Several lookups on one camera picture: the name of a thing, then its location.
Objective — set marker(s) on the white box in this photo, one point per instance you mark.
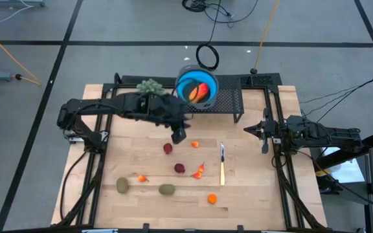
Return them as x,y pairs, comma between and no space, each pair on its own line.
348,171

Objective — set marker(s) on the black beam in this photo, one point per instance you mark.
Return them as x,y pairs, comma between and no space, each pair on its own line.
351,153

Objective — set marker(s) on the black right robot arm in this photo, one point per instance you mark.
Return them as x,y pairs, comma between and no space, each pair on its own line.
329,134

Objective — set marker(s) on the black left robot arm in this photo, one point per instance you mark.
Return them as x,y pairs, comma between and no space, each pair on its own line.
102,105

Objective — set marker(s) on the blue collapsible bowl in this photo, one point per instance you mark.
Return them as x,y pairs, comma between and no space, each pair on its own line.
186,79

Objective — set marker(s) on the orange-red mango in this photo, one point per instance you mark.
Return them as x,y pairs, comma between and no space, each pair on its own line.
199,92

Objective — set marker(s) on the black metal table frame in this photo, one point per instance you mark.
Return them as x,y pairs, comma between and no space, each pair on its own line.
128,80

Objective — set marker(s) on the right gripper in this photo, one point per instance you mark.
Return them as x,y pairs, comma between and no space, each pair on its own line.
272,131

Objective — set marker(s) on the black mesh metal shelf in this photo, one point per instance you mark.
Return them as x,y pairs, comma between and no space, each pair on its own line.
228,98

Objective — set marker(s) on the small orange pear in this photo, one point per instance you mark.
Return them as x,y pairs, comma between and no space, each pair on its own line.
141,178
197,175
201,168
195,144

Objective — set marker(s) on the brown-green kiwi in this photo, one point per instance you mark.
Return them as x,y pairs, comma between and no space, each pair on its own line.
122,185
167,189

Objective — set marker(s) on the pale yellow banana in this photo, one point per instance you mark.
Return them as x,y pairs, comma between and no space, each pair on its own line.
222,171

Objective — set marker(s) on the orange tangerine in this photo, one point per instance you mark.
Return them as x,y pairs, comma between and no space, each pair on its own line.
212,199

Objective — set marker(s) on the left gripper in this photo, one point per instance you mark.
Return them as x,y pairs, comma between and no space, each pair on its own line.
160,111

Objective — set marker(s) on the green potted plant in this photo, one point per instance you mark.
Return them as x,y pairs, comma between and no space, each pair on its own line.
151,86

